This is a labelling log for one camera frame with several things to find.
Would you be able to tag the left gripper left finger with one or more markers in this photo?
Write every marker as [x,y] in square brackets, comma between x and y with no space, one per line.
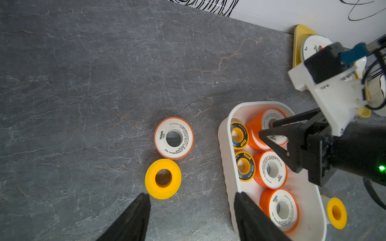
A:
[132,224]

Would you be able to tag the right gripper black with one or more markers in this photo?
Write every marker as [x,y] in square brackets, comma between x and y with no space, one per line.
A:
[308,145]

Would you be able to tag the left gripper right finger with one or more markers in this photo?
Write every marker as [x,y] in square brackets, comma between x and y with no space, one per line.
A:
[252,223]

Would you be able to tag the orange sealing tape roll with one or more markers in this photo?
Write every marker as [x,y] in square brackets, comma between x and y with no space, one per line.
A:
[262,121]
[271,171]
[174,138]
[282,209]

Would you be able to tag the yellow black tape roll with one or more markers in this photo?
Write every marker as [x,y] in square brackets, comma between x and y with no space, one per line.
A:
[239,135]
[245,166]

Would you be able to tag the white plastic storage box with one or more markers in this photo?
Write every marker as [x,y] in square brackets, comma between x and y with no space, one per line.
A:
[312,225]

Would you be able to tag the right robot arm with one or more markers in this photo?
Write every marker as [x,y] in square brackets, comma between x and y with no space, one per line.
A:
[361,150]

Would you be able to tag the yellow sealing tape roll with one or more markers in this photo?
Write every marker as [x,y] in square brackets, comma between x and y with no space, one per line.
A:
[335,212]
[163,179]

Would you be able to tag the watermelon pattern plate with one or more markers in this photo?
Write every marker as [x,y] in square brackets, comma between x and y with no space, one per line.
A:
[316,43]

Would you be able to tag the yellow tray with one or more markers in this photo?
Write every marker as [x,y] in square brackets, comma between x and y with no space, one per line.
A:
[301,33]

